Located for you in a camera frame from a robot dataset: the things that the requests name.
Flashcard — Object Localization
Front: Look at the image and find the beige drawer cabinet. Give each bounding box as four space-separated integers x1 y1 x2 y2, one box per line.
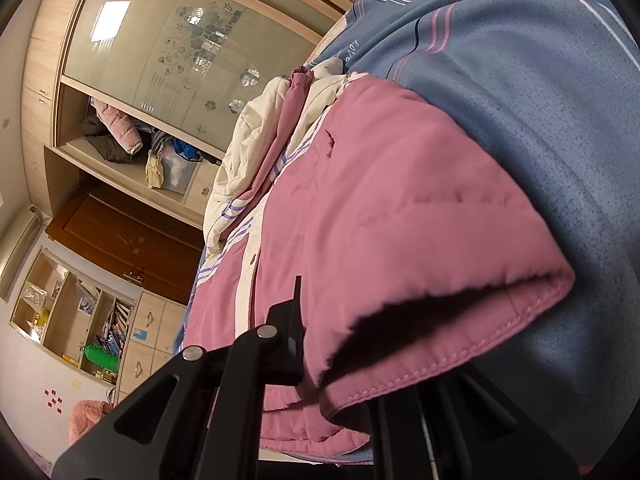
114 292 189 402

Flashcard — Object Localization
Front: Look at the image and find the pink and white hooded jacket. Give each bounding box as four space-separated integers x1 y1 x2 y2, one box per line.
182 57 576 462

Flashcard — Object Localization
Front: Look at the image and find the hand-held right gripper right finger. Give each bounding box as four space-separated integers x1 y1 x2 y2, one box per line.
376 360 583 480

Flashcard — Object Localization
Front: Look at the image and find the beige open wall shelf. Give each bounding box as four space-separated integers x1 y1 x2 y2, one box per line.
9 249 139 387

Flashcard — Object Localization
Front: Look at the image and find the blue striped bed sheet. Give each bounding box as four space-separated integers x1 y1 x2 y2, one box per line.
172 0 640 476

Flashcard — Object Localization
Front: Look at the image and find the green plastic container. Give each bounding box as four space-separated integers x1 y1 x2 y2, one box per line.
82 342 121 369

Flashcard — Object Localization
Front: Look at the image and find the pink fluffy cloth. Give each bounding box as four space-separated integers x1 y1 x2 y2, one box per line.
67 399 119 447

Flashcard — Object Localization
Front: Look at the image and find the row of books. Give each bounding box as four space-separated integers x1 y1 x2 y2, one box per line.
102 299 132 362

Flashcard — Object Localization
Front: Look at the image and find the dark grey clothes pile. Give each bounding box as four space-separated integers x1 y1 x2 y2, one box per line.
82 114 137 164

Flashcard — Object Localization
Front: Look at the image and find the clear plastic storage box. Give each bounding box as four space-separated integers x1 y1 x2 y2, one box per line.
159 152 199 194

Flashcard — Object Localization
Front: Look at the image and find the beige wardrobe drawer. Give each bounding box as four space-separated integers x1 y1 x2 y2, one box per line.
182 166 222 207

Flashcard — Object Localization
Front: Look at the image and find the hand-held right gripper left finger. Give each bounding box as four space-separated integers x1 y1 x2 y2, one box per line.
50 275 306 480

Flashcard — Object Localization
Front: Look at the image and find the pink puffer jacket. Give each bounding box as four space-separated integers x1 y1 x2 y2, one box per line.
95 99 144 156

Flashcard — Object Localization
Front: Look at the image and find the brown wooden door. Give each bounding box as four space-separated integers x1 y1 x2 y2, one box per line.
45 180 207 307

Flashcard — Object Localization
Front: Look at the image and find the pale yellow cloth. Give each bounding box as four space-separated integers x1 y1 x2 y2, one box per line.
144 152 166 190

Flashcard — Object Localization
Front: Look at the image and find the blue garment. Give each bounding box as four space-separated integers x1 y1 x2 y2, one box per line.
172 138 202 162

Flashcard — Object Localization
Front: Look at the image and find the beige wardrobe with frosted doors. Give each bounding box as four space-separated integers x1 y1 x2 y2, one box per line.
20 0 382 222

